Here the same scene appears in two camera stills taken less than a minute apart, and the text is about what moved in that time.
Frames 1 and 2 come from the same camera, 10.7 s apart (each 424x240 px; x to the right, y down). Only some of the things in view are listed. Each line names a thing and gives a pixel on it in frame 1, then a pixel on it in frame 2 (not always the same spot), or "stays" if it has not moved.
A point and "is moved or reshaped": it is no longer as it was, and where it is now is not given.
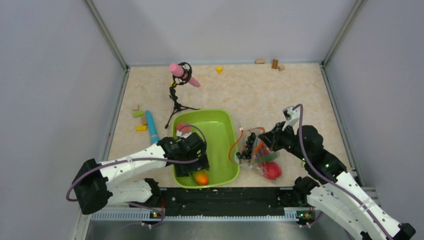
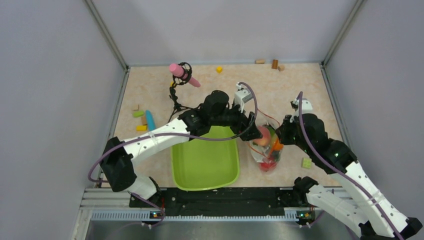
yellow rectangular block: [141, 128] stays
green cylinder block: [138, 113] stays
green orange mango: [201, 177] is moved or reshaped
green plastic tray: [218, 129] stays
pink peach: [184, 129] is moved or reshaped
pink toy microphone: [178, 70] stays
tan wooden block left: [144, 120] stays
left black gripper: [182, 170] to [245, 127]
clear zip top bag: [249, 150] is moved or reshaped
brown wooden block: [275, 64] stays
